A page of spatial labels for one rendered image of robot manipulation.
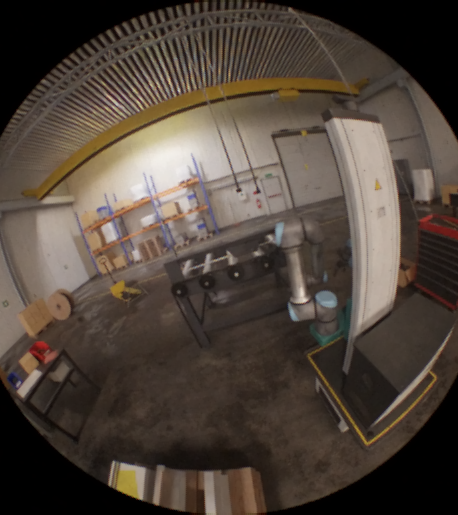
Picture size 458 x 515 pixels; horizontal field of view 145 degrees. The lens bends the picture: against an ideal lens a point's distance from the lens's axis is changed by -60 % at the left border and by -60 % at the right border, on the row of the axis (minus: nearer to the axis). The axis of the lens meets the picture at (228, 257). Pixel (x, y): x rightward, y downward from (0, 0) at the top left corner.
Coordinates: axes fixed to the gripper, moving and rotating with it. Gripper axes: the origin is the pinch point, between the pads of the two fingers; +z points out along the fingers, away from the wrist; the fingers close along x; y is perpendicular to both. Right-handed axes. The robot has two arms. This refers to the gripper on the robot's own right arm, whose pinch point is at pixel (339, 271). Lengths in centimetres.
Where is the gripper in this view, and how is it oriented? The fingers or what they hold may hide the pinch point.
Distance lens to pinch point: 162.8
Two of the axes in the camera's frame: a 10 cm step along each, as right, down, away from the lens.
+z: 0.6, 7.8, 6.3
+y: 3.1, 5.8, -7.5
